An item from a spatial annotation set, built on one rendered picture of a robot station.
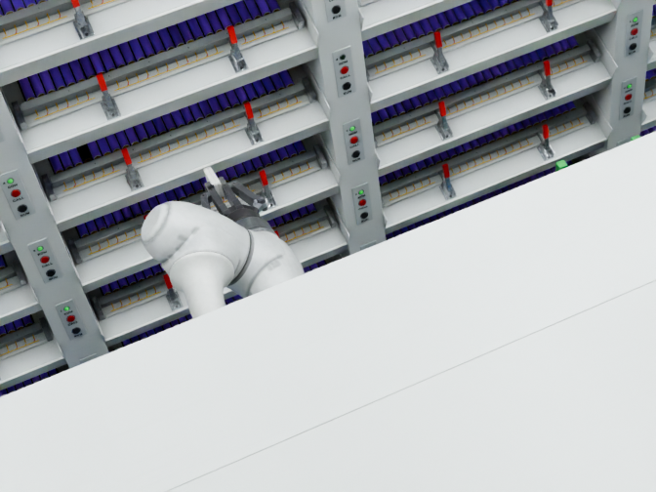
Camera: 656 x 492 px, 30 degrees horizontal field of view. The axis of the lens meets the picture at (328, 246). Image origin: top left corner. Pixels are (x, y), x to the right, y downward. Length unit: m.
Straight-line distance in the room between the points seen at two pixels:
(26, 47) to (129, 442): 1.45
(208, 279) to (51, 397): 0.95
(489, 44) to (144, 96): 0.78
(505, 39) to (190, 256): 1.09
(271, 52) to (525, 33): 0.60
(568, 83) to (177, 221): 1.28
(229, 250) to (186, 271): 0.08
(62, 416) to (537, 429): 0.35
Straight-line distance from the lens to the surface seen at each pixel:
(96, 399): 0.96
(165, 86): 2.43
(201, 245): 1.91
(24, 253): 2.56
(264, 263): 1.99
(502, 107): 2.86
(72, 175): 2.54
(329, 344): 0.94
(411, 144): 2.79
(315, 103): 2.61
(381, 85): 2.64
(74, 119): 2.42
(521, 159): 3.02
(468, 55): 2.70
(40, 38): 2.30
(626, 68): 2.97
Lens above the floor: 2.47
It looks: 48 degrees down
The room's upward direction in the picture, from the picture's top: 10 degrees counter-clockwise
